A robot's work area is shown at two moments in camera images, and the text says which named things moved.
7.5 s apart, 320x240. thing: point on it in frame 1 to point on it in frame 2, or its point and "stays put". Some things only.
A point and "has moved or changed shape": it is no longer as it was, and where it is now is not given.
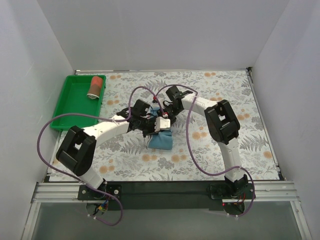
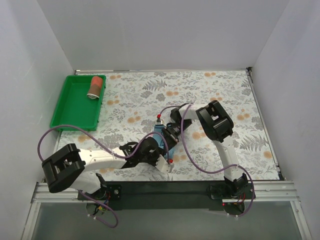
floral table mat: [196, 156] stays put
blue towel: [162, 139] has moved or changed shape
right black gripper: [163, 113] to [171, 136]
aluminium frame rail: [264, 192] stays put
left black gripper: [149, 125] to [155, 157]
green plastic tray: [74, 100] stays put
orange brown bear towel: [95, 86] stays put
